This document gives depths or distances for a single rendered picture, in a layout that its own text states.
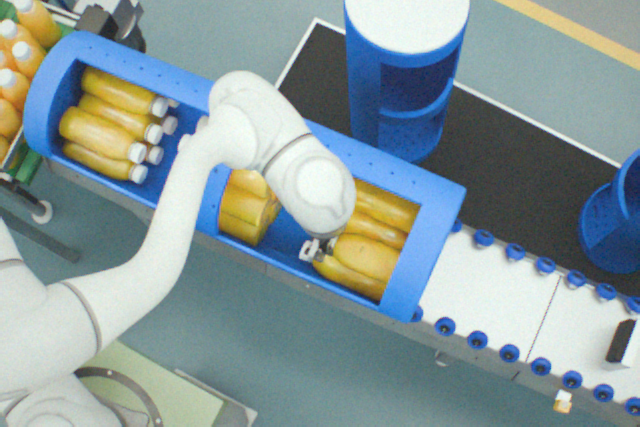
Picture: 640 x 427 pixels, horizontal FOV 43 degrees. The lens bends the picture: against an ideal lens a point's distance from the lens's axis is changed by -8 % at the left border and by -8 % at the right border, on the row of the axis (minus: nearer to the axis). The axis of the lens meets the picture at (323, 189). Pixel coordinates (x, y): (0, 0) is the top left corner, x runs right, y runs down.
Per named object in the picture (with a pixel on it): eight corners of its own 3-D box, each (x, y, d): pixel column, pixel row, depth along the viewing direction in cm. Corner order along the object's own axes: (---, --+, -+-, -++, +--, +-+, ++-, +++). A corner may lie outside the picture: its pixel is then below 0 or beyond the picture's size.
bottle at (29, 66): (48, 63, 202) (22, 32, 185) (66, 78, 201) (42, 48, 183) (30, 84, 201) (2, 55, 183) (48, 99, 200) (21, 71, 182)
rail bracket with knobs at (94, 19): (104, 60, 201) (92, 43, 191) (81, 51, 203) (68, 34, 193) (123, 26, 204) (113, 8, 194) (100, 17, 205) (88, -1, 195)
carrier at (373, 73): (332, 131, 273) (404, 187, 267) (316, 6, 188) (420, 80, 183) (389, 66, 277) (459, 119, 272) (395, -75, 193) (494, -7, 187)
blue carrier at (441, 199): (408, 324, 179) (408, 325, 151) (56, 161, 192) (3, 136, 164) (463, 199, 182) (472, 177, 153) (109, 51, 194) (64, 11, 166)
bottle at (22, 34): (26, 47, 204) (-2, 15, 186) (51, 48, 203) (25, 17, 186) (20, 72, 202) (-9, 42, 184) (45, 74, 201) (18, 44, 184)
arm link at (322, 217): (370, 208, 138) (318, 146, 141) (371, 182, 123) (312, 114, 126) (317, 251, 137) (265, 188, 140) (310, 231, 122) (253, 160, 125)
